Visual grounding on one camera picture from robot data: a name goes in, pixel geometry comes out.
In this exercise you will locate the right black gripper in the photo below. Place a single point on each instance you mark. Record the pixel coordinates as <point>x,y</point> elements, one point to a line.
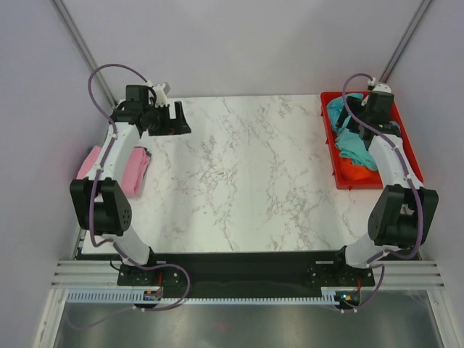
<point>356,105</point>

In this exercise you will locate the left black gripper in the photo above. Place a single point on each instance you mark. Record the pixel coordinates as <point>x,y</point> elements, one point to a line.
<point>177,126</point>

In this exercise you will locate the pink t shirt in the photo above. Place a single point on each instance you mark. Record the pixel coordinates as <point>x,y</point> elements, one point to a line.
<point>134,172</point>

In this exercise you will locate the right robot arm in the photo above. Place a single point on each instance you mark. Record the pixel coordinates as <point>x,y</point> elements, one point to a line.
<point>401,218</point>

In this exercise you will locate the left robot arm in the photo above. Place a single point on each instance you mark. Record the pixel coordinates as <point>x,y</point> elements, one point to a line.
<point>100,205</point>

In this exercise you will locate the teal t shirt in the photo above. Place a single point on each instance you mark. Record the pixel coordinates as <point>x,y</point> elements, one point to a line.
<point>348,143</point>

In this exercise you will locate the grey blue t shirt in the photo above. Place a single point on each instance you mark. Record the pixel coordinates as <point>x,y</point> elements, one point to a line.
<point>395,128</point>

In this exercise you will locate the orange garment in bin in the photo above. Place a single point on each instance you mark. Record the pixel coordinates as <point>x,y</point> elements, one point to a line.
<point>353,172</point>

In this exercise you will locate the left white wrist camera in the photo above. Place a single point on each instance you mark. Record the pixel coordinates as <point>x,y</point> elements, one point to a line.
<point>161,91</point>

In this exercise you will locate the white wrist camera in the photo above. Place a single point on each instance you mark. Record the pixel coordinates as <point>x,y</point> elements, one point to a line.
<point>161,91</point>
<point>375,86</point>

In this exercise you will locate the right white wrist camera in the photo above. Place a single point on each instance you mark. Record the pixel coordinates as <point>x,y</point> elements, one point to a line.
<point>375,86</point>

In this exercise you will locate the right corner aluminium post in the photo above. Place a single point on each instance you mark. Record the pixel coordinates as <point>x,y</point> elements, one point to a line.
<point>412,28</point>

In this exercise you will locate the corner aluminium post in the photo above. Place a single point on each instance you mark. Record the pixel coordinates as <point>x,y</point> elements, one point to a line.
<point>412,28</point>
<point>77,38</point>

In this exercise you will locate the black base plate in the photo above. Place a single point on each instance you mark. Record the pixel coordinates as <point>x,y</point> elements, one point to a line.
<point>160,261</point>

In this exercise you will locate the left corner aluminium post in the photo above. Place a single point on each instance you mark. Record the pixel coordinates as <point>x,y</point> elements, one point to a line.
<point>77,38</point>

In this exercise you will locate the white slotted cable duct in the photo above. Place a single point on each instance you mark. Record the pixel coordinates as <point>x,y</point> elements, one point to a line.
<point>158,296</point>

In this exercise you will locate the aluminium frame rail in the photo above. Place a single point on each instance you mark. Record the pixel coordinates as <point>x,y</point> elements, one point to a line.
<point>393,275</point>

